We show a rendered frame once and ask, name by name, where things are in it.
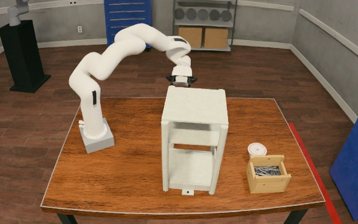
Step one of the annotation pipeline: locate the white shelving unit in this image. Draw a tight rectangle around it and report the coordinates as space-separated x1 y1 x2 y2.
161 86 228 195

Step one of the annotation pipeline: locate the small wooden crate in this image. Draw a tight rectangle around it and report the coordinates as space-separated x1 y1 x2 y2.
246 155 291 194

